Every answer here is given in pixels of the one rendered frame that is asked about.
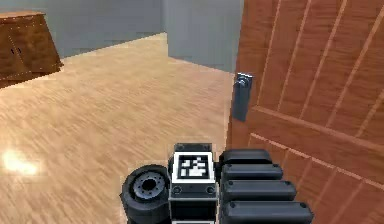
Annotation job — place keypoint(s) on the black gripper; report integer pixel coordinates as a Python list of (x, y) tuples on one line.
[(146, 191)]

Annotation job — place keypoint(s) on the brown wooden cupboard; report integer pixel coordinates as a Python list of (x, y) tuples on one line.
[(23, 46)]

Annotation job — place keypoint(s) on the brown wooden room door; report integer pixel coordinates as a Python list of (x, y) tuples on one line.
[(316, 83)]

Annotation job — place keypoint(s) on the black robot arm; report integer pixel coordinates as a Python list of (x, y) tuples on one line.
[(253, 193)]

